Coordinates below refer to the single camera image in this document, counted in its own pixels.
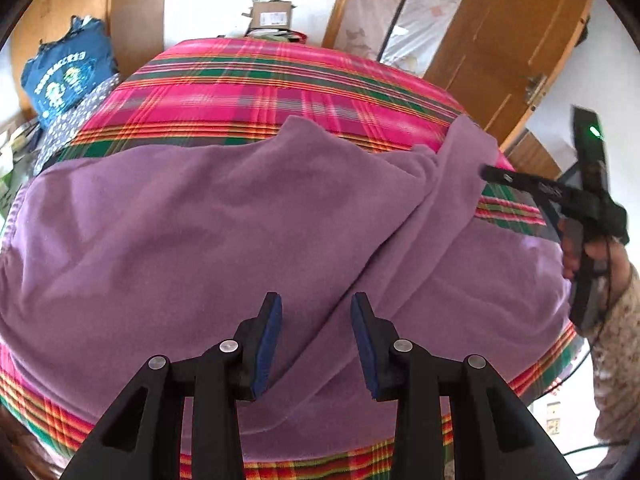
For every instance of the wooden board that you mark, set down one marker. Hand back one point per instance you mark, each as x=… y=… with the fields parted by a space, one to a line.
x=532 y=157

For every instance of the wooden door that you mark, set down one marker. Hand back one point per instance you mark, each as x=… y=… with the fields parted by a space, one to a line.
x=500 y=35

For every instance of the purple fleece pants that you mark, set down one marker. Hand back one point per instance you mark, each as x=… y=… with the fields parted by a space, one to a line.
x=200 y=220

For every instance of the pink green plaid cloth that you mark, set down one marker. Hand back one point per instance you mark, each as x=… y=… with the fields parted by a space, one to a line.
x=225 y=90

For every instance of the printed translucent door curtain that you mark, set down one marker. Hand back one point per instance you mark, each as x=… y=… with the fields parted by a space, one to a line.
x=430 y=20

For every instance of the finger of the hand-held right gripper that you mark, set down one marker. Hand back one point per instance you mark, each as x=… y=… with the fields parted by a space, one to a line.
x=520 y=179

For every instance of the purple dotted cloth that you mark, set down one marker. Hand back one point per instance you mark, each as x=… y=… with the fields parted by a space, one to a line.
x=85 y=115

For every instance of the person's right hand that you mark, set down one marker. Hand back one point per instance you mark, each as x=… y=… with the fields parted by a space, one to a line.
x=595 y=252

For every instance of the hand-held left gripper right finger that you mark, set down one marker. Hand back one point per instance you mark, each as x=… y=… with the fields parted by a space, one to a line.
x=362 y=350

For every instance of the blue printed bag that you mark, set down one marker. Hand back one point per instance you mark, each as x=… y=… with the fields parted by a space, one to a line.
x=65 y=75

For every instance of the pile of white green papers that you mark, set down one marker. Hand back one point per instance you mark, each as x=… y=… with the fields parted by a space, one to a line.
x=12 y=160

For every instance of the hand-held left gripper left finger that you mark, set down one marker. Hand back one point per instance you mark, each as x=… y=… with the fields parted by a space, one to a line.
x=267 y=350

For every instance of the person's right forearm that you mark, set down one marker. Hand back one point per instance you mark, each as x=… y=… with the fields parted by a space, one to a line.
x=620 y=350

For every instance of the wooden door frame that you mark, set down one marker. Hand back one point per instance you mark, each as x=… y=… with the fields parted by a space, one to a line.
x=340 y=5

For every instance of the cardboard box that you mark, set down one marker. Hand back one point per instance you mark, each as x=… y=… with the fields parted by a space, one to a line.
x=270 y=17

